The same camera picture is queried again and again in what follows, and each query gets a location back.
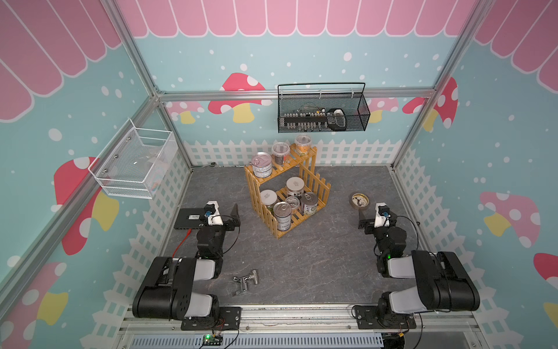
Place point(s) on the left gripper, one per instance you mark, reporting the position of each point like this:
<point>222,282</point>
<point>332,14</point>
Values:
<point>230,226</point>

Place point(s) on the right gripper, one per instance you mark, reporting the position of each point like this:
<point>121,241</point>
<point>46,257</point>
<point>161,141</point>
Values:
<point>364,222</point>

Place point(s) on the tall silver pull-tab can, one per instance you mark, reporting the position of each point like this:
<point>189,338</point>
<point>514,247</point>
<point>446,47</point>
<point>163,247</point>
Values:
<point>282,213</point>

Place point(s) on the short pull-tab tin can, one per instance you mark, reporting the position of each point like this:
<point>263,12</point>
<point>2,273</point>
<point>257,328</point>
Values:
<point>309,203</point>

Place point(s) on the small clear lid jar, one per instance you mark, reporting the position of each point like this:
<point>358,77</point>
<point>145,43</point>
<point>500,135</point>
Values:
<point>294,203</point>

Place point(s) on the orange seed plastic jar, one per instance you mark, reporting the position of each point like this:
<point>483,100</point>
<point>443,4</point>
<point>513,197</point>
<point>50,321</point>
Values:
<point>303,144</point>

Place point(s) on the purple label tin can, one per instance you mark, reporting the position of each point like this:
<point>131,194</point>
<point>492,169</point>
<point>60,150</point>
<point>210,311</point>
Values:
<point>262,165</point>

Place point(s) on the red seed plastic jar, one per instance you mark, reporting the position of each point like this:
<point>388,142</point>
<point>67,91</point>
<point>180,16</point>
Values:
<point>280,151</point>

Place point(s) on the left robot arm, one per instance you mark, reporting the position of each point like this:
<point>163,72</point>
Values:
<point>167,289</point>

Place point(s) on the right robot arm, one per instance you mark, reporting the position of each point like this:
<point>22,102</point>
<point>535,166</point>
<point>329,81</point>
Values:
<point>441,282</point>

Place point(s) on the connector strip in basket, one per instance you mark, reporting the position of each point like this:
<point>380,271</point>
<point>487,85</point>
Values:
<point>305,123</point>

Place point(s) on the black white item in basket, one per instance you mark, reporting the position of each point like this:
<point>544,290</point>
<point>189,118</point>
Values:
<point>336,120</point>

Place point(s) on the green circuit board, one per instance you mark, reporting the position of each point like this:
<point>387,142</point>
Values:
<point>212,340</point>

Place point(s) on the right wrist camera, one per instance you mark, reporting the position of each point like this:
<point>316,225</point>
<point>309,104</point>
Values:
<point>383,215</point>

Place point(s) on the black network switch box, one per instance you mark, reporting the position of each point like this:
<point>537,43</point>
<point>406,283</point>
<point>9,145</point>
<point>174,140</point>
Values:
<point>191,218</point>

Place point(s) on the metal bracket tool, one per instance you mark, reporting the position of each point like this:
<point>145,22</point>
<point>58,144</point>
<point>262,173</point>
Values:
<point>244,280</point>

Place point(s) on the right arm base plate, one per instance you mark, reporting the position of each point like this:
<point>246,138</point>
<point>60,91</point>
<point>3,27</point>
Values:
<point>371,317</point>

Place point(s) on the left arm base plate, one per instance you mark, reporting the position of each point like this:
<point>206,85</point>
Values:
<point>223,318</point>

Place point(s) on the white wire basket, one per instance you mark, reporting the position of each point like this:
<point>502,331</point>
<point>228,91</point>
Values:
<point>136,163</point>

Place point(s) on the black wire basket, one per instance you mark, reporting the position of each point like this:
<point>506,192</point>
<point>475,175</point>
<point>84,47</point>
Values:
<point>317,98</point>

